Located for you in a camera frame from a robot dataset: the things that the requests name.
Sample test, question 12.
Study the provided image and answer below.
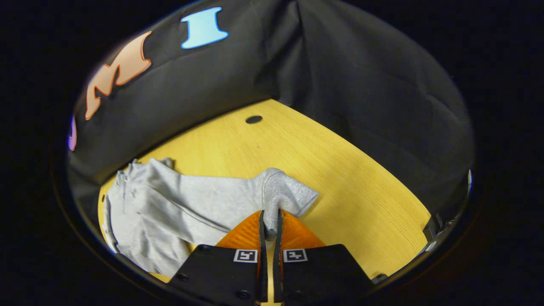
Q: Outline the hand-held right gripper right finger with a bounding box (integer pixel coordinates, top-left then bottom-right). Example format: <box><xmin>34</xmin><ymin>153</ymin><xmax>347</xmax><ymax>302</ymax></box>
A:
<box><xmin>273</xmin><ymin>209</ymin><xmax>374</xmax><ymax>306</ymax></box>

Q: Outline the black backdrop cloth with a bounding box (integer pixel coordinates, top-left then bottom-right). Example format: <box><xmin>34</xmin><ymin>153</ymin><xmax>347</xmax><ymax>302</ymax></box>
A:
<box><xmin>66</xmin><ymin>0</ymin><xmax>476</xmax><ymax>221</ymax></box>

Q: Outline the grey zip-neck sweatshirt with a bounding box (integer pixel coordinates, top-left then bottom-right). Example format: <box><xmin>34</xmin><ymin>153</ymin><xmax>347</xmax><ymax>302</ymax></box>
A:
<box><xmin>102</xmin><ymin>158</ymin><xmax>319</xmax><ymax>277</ymax></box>

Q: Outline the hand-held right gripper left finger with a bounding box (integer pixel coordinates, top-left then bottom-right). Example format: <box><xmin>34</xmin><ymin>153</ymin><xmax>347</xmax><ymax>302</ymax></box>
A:
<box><xmin>168</xmin><ymin>210</ymin><xmax>269</xmax><ymax>306</ymax></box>

